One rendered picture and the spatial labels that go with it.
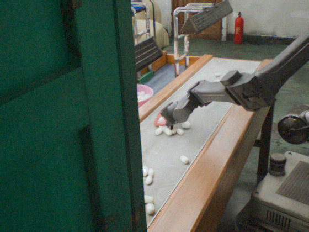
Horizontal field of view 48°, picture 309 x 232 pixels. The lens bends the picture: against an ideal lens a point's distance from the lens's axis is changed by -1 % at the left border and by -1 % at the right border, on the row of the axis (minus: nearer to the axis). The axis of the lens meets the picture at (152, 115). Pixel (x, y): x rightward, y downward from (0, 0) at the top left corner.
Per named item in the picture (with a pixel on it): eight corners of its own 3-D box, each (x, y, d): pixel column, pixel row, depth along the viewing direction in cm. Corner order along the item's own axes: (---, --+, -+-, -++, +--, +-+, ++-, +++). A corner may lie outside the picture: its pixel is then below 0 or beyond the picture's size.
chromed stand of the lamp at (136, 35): (154, 75, 219) (150, 1, 200) (139, 86, 203) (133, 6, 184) (128, 73, 227) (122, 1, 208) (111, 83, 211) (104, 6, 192)
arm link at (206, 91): (270, 98, 86) (241, 66, 85) (254, 114, 86) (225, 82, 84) (215, 97, 129) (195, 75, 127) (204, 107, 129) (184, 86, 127)
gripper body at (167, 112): (158, 113, 131) (172, 104, 126) (169, 103, 139) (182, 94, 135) (168, 127, 131) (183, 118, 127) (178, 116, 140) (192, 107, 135)
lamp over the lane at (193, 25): (233, 12, 202) (233, -1, 199) (197, 35, 152) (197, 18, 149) (219, 11, 206) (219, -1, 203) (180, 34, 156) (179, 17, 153)
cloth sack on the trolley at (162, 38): (172, 46, 467) (171, 17, 451) (145, 62, 409) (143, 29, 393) (136, 43, 492) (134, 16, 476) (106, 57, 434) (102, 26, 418)
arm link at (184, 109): (215, 96, 126) (200, 79, 125) (208, 111, 117) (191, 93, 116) (192, 113, 133) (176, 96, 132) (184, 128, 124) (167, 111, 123)
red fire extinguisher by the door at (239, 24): (244, 41, 559) (246, 10, 538) (240, 44, 545) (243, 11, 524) (235, 41, 566) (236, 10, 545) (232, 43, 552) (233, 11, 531)
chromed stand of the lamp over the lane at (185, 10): (217, 82, 202) (219, 2, 183) (206, 95, 186) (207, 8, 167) (186, 79, 210) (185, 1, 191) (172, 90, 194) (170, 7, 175)
